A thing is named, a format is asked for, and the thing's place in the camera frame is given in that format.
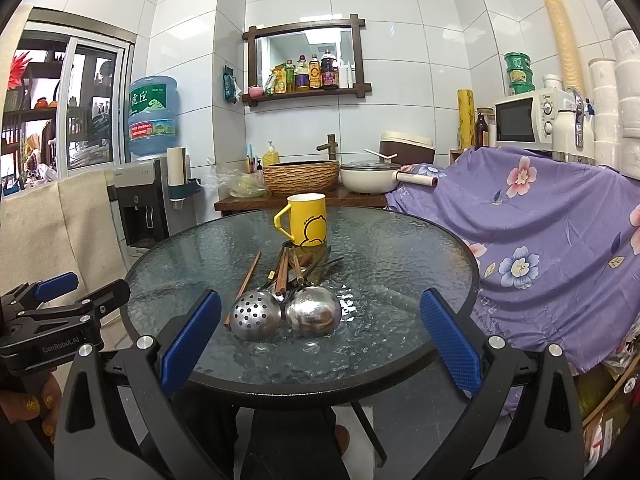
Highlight blue water jug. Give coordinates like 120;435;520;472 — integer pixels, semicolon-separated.
128;76;179;157

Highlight round glass table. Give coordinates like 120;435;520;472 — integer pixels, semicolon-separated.
122;207;480;406

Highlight white microwave oven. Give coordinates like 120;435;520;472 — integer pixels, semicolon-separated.
494;88;576;152

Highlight dark soy sauce bottle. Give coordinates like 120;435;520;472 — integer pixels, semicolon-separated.
320;49;340;90

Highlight water dispenser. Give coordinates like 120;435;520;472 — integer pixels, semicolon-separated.
107;155;196;268

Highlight brown wooden chopstick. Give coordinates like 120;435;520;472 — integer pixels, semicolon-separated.
224;250;262;330
289;249;304;286
273;246;290;296

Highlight brown glass bottle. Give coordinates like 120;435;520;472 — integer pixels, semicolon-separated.
474;113;489;150

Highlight purple floral cloth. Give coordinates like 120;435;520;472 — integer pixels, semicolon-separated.
386;148;639;374

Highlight black chopstick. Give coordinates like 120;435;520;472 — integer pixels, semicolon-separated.
303;257;344;280

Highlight steel soup ladle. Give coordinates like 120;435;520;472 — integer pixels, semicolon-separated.
284;249;343;339

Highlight wooden framed wall shelf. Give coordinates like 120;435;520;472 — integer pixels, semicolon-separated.
243;14;372;107

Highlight tall paper cup stack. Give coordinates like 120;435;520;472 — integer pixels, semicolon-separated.
544;0;586;96

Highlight perforated steel skimmer ladle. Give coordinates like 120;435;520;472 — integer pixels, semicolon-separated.
230;265;282;342

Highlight brass faucet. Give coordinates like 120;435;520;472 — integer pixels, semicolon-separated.
316;133;338;160

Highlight yellow wrap roll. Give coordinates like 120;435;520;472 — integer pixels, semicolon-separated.
457;89;475;151

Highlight yellow duck mug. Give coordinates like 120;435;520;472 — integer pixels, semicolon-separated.
273;193;328;247

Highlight brown rice cooker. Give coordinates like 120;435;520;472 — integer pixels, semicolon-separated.
378;131;435;165

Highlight yellow soap bottle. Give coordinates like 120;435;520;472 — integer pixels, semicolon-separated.
262;141;280;168

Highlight green instant noodle cups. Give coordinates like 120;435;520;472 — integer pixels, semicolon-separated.
503;52;536;96

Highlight left hand painted nails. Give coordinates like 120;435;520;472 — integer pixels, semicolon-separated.
0;372;62;443

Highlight woven basket sink bowl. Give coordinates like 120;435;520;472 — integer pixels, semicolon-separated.
262;160;340;195

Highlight cream pan with lid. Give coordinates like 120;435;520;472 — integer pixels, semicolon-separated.
341;162;438;195

